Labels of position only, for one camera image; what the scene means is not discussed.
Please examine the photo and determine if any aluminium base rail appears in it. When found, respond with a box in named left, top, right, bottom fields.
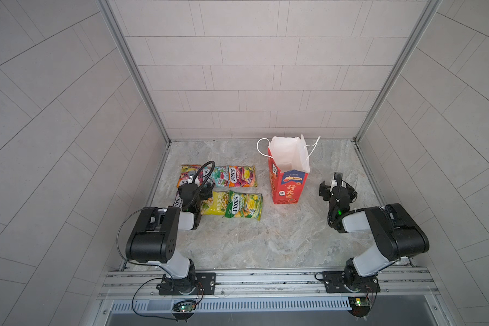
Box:
left=97, top=266, right=439, bottom=300

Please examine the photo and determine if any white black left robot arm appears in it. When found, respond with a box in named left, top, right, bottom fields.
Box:
left=123, top=183, right=216, bottom=296

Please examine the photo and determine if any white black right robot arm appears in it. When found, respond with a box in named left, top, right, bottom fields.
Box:
left=319, top=172, right=430, bottom=293

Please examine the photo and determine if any red paper gift bag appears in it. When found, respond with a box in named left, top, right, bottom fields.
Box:
left=256, top=135, right=321, bottom=205

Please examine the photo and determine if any aluminium corner post left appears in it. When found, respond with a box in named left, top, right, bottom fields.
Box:
left=97, top=0, right=171, bottom=148

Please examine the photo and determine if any left green circuit board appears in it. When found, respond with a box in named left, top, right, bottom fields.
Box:
left=172, top=300, right=197, bottom=313

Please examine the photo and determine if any green circuit board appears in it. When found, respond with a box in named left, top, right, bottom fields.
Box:
left=172, top=300, right=197, bottom=313
left=348, top=297, right=372, bottom=318

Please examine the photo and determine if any orange snack packet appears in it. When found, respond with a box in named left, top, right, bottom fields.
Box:
left=228, top=166, right=258, bottom=187

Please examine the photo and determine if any aluminium corner post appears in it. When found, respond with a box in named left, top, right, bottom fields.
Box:
left=97, top=0, right=171, bottom=148
left=354, top=0, right=442, bottom=144

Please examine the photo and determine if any red orange Fox's candy bag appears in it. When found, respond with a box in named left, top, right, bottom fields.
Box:
left=177, top=164, right=203, bottom=187

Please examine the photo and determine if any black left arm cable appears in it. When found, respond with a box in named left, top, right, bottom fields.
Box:
left=115, top=160, right=217, bottom=321

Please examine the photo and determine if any right green circuit board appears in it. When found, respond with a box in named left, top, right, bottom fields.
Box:
left=348, top=297, right=372, bottom=318

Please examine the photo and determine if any green Fox's candy bag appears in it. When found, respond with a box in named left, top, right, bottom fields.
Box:
left=224, top=191, right=264, bottom=221

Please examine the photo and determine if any purple snack packet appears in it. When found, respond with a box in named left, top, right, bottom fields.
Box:
left=173, top=191, right=183, bottom=209

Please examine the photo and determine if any teal snack packet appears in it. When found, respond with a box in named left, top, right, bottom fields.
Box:
left=211, top=166, right=230, bottom=187

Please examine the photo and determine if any yellow green snack packet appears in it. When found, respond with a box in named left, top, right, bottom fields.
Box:
left=200, top=191, right=230, bottom=216

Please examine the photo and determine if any aluminium corner post right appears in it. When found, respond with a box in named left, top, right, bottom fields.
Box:
left=354, top=0, right=442, bottom=144

